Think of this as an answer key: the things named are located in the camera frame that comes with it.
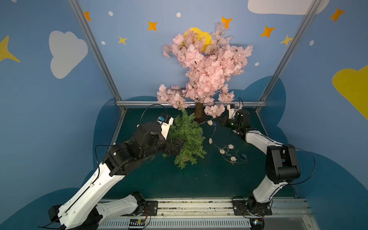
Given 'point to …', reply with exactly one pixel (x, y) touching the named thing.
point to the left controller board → (137, 222)
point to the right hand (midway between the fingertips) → (220, 116)
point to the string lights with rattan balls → (228, 153)
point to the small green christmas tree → (185, 127)
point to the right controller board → (257, 224)
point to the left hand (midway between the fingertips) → (175, 134)
